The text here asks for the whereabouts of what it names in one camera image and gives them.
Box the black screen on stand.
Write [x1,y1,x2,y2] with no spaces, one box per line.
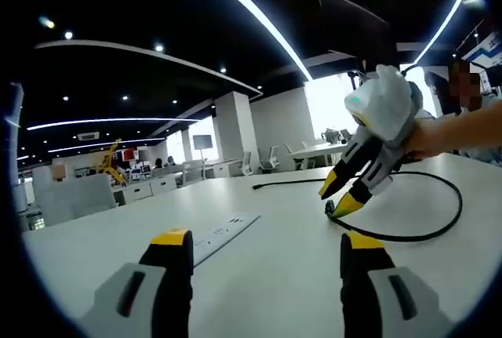
[191,134,215,163]

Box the white drawer cabinet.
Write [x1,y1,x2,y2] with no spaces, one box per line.
[113,175,178,206]

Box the white desk partition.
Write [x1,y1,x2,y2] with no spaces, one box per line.
[32,173,118,226]

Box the long curved ceiling light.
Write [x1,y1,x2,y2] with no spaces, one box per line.
[184,0,315,82]

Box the black data cable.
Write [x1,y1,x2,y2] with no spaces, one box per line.
[252,170,464,243]

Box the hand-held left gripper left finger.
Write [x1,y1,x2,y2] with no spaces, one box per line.
[78,228,195,338]

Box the white office chair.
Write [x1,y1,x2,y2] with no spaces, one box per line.
[240,151,254,176]
[257,144,282,173]

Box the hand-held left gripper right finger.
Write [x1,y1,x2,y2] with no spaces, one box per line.
[339,231,456,338]

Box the blue and white banner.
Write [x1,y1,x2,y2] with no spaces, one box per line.
[461,31,502,69]

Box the person's right hand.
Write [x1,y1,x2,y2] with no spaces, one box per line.
[402,117,438,165]

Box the white meeting table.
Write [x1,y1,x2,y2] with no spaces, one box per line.
[289,140,351,168]

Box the person's torso in white shirt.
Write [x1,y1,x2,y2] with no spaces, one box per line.
[457,90,502,166]

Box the white desk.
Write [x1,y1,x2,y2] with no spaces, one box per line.
[21,152,502,338]

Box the white desk USB port panel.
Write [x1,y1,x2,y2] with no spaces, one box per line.
[191,212,262,267]

